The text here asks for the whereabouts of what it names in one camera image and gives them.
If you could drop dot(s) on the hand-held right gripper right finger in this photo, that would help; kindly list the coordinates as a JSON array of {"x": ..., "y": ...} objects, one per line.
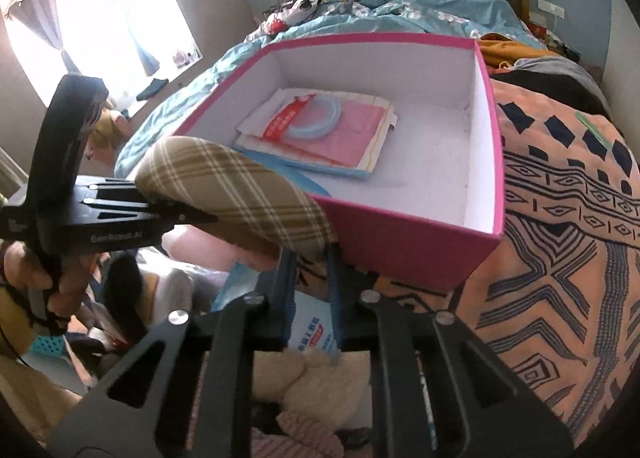
[{"x": 334, "y": 298}]

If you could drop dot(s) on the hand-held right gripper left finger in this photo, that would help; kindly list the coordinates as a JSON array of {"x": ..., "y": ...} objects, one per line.
[{"x": 289, "y": 288}]

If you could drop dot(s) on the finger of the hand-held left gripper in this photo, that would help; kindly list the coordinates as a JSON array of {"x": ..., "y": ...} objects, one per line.
[
  {"x": 150, "y": 216},
  {"x": 110, "y": 192}
]

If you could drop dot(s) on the blue soft bag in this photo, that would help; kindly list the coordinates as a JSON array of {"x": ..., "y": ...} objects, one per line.
[{"x": 295, "y": 175}]

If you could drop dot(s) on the pink cardboard box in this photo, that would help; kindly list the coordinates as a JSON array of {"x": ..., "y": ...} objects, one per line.
[{"x": 425, "y": 218}]

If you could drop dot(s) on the yellow striped pouch blue zip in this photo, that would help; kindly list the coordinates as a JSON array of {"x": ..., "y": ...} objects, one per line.
[{"x": 378, "y": 145}]

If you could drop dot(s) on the pink packet with red label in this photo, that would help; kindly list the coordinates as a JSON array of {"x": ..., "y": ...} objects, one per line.
[{"x": 345, "y": 133}]

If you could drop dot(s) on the person's left hand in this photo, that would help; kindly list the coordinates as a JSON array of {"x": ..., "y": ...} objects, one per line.
[{"x": 22, "y": 265}]

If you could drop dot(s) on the white blue printed packet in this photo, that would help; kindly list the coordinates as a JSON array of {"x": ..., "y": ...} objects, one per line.
[{"x": 315, "y": 333}]

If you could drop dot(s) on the pale pink cloth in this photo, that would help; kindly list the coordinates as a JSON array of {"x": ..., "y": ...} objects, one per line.
[{"x": 200, "y": 248}]

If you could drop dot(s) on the white grey garment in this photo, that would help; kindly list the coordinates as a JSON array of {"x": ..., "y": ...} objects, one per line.
[{"x": 167, "y": 295}]

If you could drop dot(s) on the cream fluffy plush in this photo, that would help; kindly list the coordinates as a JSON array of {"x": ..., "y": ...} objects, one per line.
[{"x": 280, "y": 378}]

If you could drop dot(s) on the dark teal cloth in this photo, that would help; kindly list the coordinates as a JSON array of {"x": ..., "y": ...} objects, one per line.
[{"x": 152, "y": 87}]

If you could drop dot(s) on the blue curtain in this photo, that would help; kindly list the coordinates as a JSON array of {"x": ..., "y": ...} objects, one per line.
[
  {"x": 137, "y": 33},
  {"x": 45, "y": 30}
]

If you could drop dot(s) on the pink knitted cloth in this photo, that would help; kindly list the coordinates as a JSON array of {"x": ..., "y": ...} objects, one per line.
[{"x": 300, "y": 440}]

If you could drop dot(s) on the teal plastic basket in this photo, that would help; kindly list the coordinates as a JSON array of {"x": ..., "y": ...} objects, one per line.
[{"x": 50, "y": 345}]

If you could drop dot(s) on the orange navy patterned blanket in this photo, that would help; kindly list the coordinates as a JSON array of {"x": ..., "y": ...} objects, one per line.
[{"x": 550, "y": 238}]

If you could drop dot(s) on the colourful printed quilt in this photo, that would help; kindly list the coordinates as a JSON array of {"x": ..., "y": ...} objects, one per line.
[{"x": 310, "y": 3}]

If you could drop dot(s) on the mustard garment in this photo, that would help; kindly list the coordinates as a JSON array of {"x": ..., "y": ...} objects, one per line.
[{"x": 510, "y": 53}]

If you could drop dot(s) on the blue floral duvet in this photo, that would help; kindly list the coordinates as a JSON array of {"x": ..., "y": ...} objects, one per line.
[{"x": 440, "y": 13}]

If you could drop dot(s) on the green paper strip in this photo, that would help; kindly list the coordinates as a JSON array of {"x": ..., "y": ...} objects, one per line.
[{"x": 595, "y": 130}]

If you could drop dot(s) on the black garment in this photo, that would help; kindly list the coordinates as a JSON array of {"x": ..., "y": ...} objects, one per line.
[{"x": 575, "y": 90}]

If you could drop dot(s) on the bedside table clutter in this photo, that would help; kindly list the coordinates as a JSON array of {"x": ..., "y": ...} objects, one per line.
[{"x": 557, "y": 40}]

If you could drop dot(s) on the white wall socket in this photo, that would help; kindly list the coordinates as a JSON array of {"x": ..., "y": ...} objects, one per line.
[{"x": 551, "y": 8}]

